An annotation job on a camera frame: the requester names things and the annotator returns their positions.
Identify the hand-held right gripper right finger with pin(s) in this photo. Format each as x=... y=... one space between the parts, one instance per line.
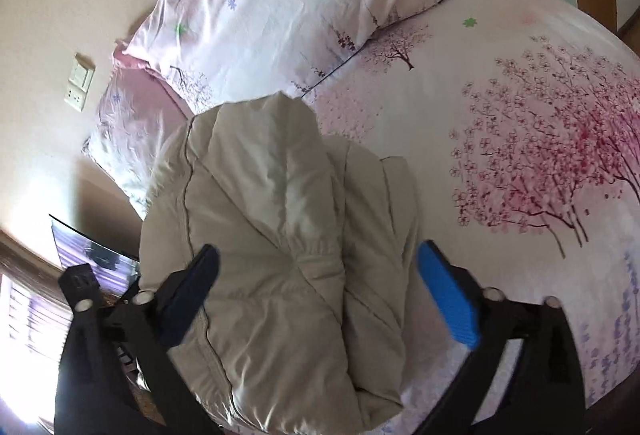
x=452 y=300

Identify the white puffer jacket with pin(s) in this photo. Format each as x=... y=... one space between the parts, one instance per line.
x=280 y=215

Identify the white wall switch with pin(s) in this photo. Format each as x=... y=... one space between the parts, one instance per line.
x=81 y=74

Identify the white floral pillow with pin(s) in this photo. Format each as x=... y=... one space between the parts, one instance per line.
x=300 y=0

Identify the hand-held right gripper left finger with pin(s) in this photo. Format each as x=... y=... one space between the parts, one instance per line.
x=192 y=300

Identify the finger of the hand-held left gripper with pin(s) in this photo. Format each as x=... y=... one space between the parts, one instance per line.
x=77 y=282

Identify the bright window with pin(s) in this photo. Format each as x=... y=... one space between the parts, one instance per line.
x=25 y=320

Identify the white wall socket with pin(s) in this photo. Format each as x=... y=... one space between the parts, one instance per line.
x=75 y=99

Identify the pink floral pillow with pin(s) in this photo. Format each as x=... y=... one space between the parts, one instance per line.
x=132 y=135

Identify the floral bed sheet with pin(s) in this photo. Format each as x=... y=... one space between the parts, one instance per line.
x=500 y=90

